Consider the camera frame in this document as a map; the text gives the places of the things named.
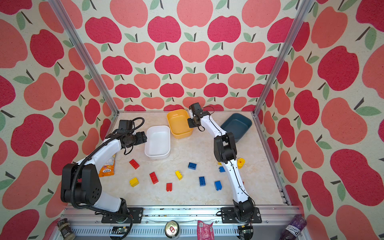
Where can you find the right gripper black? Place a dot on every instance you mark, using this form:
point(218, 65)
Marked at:
point(189, 123)

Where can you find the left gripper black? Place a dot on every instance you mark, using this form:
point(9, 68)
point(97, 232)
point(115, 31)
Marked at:
point(142, 138)

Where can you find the yellow plastic container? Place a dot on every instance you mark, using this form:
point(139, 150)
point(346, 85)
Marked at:
point(178, 122)

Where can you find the red lego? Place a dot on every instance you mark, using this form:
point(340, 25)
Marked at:
point(134, 164)

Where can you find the yellow lego brick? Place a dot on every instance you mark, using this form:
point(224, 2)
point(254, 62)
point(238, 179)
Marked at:
point(134, 182)
point(179, 175)

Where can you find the dark teal plastic container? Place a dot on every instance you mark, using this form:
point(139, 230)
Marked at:
point(238, 125)

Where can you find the small blue lego brick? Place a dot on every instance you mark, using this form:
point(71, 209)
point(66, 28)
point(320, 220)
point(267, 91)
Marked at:
point(221, 169)

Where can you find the yellow round lego piece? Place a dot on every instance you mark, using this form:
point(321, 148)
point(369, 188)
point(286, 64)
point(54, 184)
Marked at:
point(240, 163)

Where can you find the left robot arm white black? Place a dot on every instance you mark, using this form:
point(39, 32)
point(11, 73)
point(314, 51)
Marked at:
point(81, 186)

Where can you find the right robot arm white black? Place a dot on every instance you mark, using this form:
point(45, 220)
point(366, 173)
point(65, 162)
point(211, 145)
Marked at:
point(225, 152)

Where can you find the white plastic container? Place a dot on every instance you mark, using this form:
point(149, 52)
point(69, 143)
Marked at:
point(158, 145)

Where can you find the orange snack packet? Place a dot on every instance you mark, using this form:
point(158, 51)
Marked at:
point(109, 168)

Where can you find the long red lego brick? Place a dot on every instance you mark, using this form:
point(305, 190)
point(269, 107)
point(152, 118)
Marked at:
point(154, 178)

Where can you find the small red lego brick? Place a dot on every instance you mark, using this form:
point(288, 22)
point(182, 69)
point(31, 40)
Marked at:
point(169, 187)

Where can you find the drink can top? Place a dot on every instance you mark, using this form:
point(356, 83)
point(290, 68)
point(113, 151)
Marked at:
point(172, 230)

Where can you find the dark glass jar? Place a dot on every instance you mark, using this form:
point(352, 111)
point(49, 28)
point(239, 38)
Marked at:
point(65, 229)

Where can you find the pink snack wrapper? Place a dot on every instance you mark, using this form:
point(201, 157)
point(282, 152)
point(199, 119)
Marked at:
point(205, 231)

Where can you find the purple plastic bottle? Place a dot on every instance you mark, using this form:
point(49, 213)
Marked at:
point(294, 228)

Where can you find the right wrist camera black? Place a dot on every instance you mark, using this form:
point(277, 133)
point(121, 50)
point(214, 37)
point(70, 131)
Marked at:
point(195, 109)

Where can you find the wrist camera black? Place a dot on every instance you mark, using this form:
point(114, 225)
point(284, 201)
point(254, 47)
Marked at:
point(125, 126)
point(195, 109)

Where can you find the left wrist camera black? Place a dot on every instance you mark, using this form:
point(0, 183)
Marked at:
point(125, 126)

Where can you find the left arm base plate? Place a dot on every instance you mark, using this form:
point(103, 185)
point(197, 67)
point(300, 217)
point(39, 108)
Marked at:
point(131, 215)

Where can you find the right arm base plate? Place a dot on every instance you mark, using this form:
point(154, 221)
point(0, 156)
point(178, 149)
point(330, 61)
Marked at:
point(231, 216)

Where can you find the aluminium front rail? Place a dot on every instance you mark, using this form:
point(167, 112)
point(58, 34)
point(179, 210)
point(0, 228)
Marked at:
point(271, 220)

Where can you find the aluminium corner post left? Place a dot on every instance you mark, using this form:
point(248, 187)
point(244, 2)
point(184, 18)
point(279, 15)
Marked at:
point(71, 31)

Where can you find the aluminium corner post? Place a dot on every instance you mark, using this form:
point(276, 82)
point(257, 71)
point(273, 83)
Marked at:
point(286, 47)
point(71, 31)

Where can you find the aluminium corner post right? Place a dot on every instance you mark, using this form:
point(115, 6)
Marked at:
point(286, 47)

